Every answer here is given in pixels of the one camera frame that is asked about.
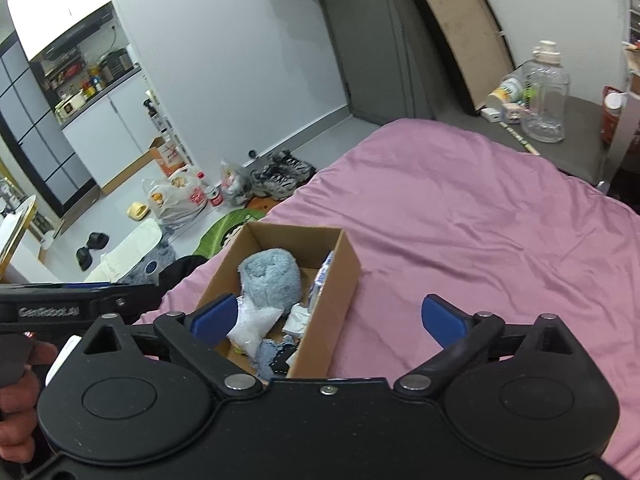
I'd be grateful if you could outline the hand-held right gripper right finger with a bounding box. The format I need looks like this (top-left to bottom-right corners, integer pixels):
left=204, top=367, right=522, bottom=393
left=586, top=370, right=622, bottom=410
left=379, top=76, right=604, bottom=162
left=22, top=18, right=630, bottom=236
left=394, top=294, right=576, bottom=395

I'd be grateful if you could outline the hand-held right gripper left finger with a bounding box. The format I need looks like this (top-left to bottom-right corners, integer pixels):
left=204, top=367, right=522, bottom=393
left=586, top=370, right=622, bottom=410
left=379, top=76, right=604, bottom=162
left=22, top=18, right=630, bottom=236
left=81, top=294, right=261, bottom=395

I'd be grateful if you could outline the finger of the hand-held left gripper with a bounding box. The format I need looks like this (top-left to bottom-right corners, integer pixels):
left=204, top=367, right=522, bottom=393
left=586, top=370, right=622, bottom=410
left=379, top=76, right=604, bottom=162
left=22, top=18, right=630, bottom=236
left=107, top=283, right=160, bottom=322

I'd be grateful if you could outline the clear white plastic packet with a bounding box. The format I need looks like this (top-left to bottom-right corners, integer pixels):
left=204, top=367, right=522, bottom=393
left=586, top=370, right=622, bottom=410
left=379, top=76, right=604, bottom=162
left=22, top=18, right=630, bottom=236
left=226, top=296, right=283, bottom=356

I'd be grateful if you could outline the blue patterned cloth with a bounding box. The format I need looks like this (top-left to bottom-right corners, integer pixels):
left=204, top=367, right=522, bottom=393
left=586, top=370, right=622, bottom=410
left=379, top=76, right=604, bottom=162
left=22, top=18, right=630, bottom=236
left=252, top=335, right=301, bottom=378

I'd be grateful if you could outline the blue fluffy plush toy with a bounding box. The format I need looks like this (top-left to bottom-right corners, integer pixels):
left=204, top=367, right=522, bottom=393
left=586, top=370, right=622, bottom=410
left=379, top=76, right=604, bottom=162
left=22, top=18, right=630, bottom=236
left=237, top=248, right=302, bottom=311

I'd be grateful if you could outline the brown cardboard box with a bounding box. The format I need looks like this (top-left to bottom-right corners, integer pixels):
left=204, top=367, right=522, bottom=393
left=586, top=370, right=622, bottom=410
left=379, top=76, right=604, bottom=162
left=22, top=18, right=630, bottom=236
left=192, top=221, right=362, bottom=378

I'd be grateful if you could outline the blue and white packet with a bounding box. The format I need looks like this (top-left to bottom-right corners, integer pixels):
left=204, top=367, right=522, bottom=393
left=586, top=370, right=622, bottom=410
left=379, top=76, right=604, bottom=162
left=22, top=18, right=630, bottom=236
left=306, top=251, right=335, bottom=311

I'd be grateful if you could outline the person's left hand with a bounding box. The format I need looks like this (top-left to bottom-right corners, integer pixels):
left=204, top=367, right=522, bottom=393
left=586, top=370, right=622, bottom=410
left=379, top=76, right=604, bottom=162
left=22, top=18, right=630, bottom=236
left=0, top=341, right=60, bottom=463

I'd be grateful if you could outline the white cushion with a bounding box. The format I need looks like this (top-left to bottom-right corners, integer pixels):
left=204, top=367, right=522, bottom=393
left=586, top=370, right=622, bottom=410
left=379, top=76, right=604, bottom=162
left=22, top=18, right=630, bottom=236
left=84, top=220, right=163, bottom=281

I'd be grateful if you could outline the black cloth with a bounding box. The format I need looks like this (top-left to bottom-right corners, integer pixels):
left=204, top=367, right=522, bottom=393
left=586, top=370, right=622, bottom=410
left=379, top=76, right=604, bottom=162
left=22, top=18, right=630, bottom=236
left=157, top=255, right=208, bottom=301

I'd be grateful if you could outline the green cartoon leaf mat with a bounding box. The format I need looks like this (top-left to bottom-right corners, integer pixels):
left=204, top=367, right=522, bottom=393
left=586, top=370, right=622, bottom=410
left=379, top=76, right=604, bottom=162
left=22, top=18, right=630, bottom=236
left=192, top=208, right=266, bottom=261

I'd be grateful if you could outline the white plastic shopping bag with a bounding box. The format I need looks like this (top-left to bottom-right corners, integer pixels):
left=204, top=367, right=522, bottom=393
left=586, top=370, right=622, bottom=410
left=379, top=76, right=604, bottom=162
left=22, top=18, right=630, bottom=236
left=141, top=165, right=208, bottom=226

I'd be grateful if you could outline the pink bed sheet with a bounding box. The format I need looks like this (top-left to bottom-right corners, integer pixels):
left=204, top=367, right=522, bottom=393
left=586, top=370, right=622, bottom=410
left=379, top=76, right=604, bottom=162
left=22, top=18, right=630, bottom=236
left=135, top=117, right=640, bottom=386

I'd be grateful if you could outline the red label water bottle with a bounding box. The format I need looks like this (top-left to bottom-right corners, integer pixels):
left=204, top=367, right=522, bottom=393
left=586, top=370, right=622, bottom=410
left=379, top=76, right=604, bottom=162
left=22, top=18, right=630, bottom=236
left=196, top=172, right=224, bottom=208

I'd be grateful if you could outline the brown floor mat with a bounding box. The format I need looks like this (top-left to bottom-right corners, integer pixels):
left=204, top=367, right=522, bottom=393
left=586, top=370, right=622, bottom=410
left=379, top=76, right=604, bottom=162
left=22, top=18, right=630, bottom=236
left=245, top=195, right=281, bottom=213

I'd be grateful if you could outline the clear plastic rubbish bag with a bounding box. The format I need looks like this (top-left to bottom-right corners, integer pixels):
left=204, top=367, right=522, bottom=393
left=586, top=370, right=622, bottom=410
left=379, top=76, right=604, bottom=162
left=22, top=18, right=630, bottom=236
left=220, top=160, right=253, bottom=206

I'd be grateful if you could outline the orange and white carton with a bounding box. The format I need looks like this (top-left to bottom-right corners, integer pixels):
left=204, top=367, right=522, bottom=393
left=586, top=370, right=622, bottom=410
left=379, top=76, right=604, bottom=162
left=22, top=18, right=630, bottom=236
left=148, top=136, right=182, bottom=177

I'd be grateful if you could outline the white kitchen cabinet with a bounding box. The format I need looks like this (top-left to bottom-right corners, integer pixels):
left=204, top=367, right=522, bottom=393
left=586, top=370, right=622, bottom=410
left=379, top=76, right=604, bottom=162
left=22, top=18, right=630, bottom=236
left=62, top=72, right=166, bottom=196

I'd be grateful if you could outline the black grid door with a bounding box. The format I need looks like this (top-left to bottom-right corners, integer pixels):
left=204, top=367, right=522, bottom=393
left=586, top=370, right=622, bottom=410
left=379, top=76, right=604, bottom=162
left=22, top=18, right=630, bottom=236
left=0, top=30, right=101, bottom=221

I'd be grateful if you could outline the yellow ruler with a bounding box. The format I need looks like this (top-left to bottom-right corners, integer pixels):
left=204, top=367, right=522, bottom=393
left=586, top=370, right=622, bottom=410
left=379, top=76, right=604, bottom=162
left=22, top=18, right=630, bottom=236
left=505, top=124, right=542, bottom=156

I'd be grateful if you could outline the grey bedside platform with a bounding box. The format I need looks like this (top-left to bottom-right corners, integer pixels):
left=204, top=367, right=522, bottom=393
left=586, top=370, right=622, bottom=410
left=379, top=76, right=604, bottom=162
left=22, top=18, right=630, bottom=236
left=435, top=92, right=608, bottom=186

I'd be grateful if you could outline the cluttered kitchen counter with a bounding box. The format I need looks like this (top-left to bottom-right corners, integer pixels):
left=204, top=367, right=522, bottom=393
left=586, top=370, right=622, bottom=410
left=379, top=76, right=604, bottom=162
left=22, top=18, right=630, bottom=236
left=30, top=47, right=141, bottom=126

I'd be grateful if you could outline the white and yellow can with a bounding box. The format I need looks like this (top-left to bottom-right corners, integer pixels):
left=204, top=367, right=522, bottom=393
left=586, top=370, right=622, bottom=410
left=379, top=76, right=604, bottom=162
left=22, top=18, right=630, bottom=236
left=486, top=77, right=526, bottom=111

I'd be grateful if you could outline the clear plastic jug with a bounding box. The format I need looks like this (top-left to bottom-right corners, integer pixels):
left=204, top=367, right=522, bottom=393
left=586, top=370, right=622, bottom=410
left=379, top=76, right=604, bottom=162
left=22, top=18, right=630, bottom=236
left=520, top=40, right=572, bottom=143

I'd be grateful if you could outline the red snack canister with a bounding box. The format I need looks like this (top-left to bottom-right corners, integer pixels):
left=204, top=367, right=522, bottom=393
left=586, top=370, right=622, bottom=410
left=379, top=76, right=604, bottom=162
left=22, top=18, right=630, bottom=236
left=600, top=86, right=626, bottom=148

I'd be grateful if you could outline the grey wardrobe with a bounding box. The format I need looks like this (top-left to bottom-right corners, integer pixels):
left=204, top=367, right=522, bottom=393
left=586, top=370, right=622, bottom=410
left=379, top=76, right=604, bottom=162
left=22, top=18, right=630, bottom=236
left=312, top=0, right=451, bottom=126

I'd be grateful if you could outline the black framed board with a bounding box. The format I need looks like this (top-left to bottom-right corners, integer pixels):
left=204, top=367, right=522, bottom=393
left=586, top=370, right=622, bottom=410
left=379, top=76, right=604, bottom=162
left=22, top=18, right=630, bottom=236
left=400, top=0, right=516, bottom=117

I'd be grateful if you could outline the gold frame chair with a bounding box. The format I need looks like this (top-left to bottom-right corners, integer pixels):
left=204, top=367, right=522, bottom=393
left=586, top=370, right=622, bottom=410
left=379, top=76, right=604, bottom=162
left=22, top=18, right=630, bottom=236
left=0, top=195, right=41, bottom=281

